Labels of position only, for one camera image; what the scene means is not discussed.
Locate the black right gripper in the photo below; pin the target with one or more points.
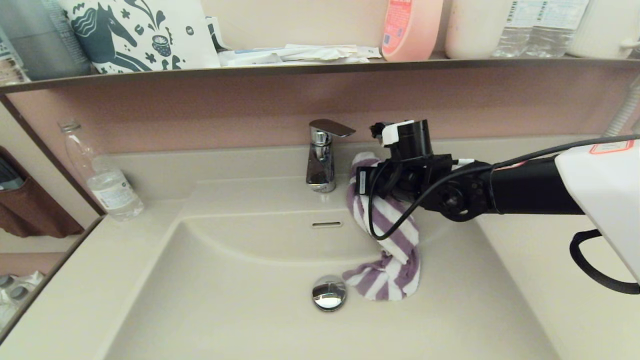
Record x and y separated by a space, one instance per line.
372 181

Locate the chrome lever faucet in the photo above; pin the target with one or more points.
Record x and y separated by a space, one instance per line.
320 165

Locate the purple white striped towel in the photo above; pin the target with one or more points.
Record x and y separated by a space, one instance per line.
390 250

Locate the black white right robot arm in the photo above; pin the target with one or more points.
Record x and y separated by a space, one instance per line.
525 190

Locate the chrome sink drain stopper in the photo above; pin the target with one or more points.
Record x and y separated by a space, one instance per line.
329 294

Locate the beige ceramic sink basin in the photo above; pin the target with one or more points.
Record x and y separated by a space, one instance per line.
225 310

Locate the white paper sachet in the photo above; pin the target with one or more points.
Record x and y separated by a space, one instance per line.
310 53
370 51
250 59

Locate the pink plastic bottle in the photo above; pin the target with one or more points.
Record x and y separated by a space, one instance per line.
410 30

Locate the white round container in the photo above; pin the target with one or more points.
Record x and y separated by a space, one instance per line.
475 27

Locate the clear labelled water bottle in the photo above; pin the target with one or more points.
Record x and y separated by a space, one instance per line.
555 30
513 35

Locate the clear capless water bottle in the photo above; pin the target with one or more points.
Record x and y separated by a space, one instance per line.
111 192

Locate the white bag with horse print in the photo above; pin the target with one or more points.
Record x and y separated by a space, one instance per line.
142 35

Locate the small printed box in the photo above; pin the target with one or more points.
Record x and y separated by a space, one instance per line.
10 65

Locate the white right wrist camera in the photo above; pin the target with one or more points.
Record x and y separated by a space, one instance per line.
392 131

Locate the brown wall shelf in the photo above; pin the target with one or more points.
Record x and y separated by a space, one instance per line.
350 67

